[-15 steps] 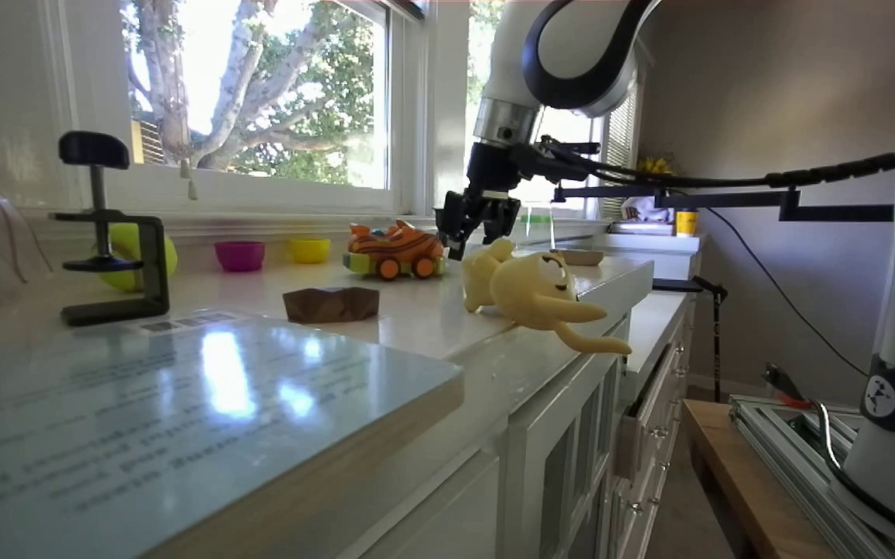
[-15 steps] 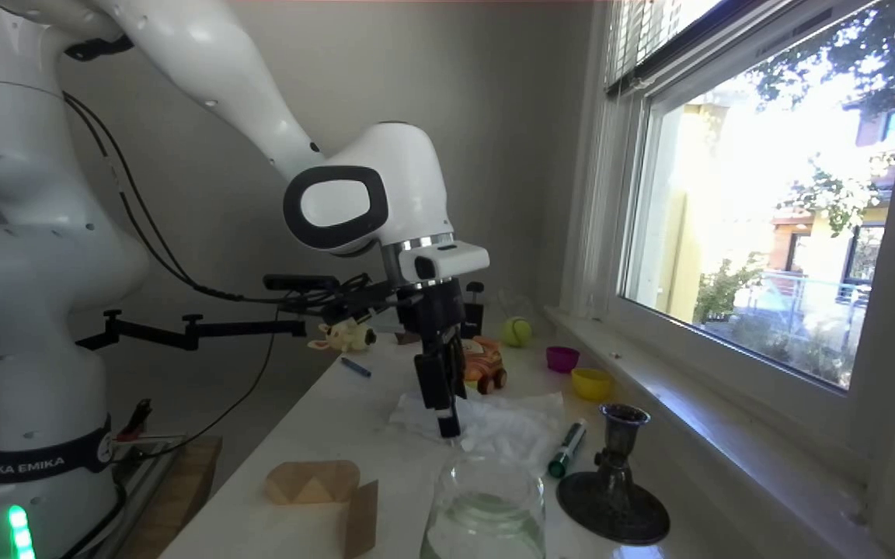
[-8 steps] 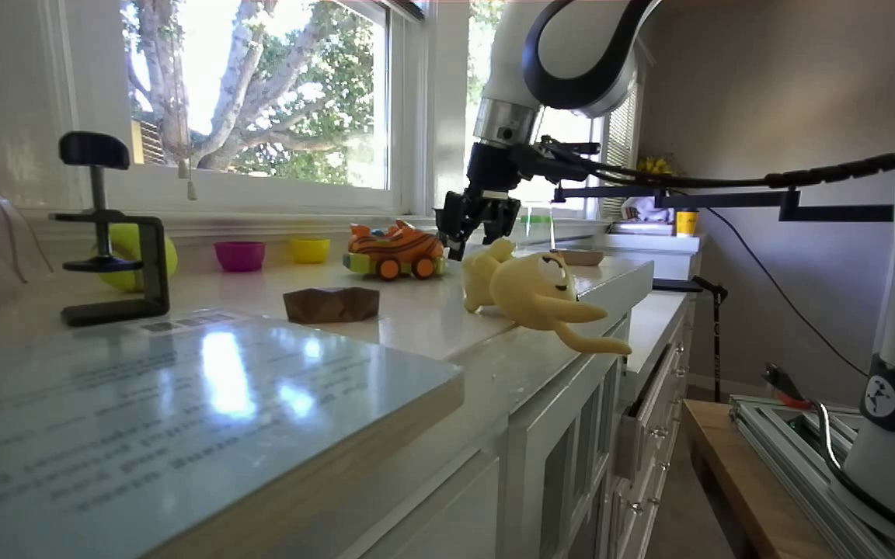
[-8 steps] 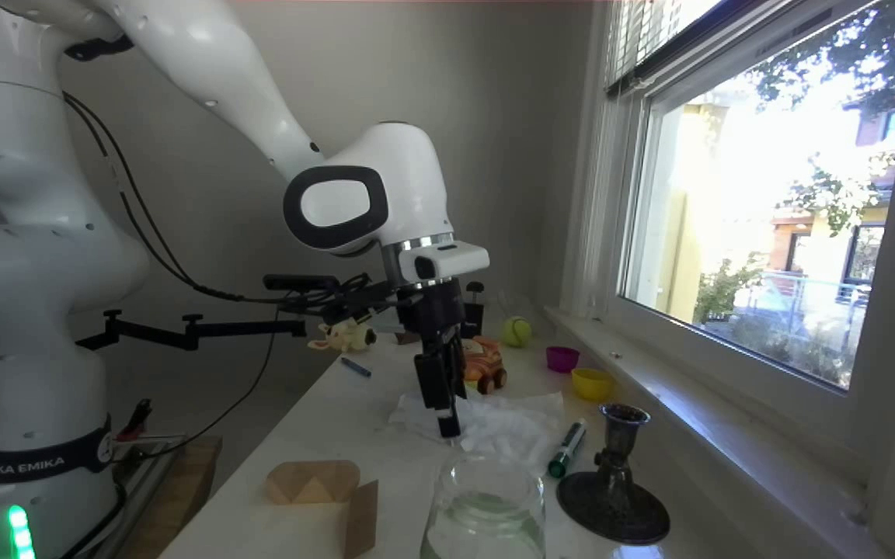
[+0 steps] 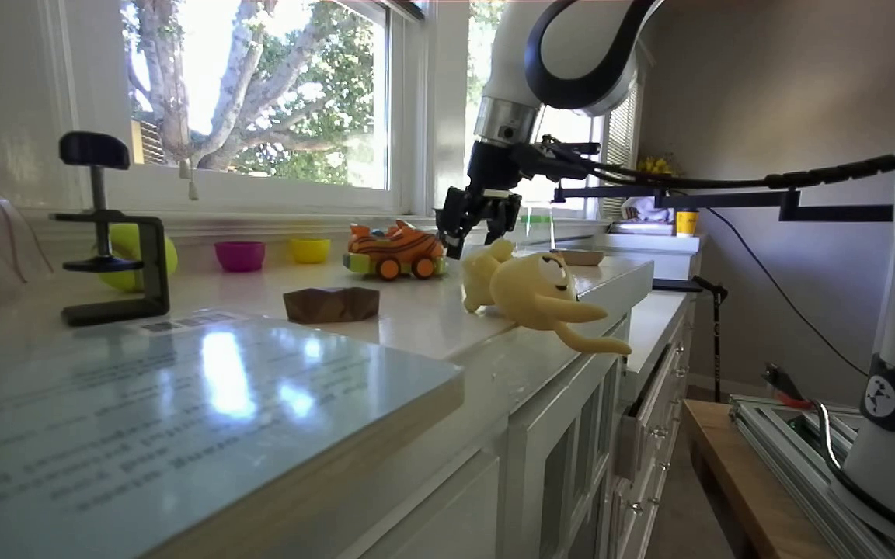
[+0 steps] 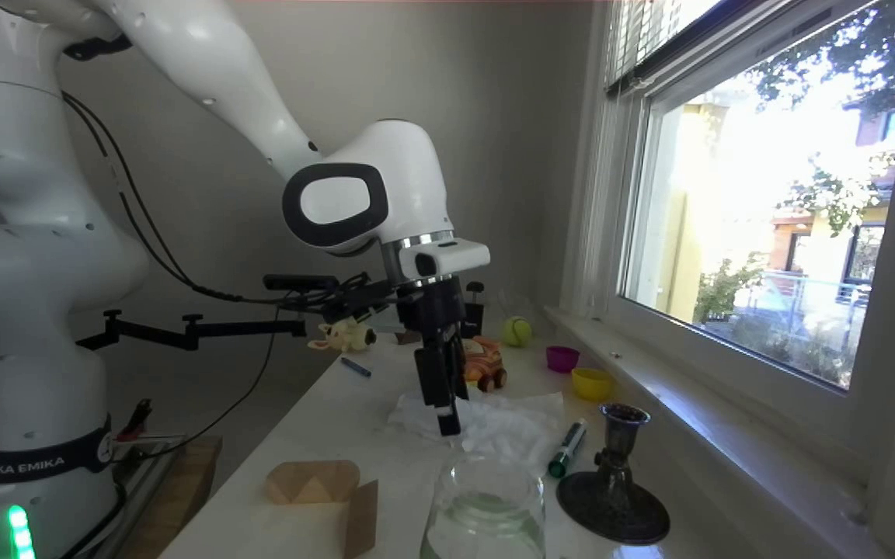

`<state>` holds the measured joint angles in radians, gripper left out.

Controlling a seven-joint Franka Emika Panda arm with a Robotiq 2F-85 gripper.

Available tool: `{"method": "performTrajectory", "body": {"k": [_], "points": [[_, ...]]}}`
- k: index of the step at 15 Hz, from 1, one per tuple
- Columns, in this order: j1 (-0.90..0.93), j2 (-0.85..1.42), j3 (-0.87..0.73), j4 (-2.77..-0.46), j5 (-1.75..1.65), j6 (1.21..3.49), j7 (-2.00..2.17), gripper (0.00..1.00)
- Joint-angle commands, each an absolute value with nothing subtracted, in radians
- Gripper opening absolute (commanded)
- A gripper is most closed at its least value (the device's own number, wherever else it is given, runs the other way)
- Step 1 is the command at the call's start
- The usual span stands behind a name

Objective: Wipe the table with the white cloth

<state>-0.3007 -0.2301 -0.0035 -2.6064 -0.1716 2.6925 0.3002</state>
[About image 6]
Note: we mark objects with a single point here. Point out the wooden board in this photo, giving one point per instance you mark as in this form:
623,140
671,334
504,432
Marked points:
173,492

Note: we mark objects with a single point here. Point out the black candlestick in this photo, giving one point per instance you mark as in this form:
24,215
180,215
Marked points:
612,502

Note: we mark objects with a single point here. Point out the orange toy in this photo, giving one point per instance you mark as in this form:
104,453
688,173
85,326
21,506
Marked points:
482,365

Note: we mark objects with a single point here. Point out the white window frame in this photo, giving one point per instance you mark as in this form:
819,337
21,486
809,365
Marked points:
737,415

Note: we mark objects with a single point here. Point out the clear glass jar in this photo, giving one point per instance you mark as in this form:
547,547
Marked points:
482,516

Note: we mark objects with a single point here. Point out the white cloth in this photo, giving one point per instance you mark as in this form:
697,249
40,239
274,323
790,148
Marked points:
504,423

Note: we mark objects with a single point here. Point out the black bottle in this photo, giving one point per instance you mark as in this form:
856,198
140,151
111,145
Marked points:
478,312

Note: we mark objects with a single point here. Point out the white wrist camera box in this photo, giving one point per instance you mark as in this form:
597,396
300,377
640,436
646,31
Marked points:
448,257

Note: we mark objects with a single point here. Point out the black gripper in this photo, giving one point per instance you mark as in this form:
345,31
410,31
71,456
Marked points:
435,344

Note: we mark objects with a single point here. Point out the blue pen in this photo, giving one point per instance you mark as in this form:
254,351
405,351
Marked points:
355,369

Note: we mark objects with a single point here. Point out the yellowish stuffed toy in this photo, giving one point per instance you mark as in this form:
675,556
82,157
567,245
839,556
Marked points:
349,337

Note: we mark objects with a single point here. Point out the brown cardboard box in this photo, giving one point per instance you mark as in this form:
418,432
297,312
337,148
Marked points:
312,484

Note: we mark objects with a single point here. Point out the green ball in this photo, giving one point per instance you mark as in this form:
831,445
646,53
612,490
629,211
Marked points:
517,332

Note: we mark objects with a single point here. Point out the yellow bowl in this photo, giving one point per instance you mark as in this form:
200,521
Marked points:
591,387

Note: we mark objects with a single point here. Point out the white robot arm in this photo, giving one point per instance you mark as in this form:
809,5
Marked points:
33,291

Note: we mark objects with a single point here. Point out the green marker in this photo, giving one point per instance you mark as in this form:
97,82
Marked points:
567,448

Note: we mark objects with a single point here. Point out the purple cup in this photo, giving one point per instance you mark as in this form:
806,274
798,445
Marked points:
561,359

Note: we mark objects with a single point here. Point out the white window blinds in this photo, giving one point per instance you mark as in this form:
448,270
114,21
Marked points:
646,31

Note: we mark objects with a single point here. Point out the black bar camera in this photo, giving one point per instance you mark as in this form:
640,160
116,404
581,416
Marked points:
297,282

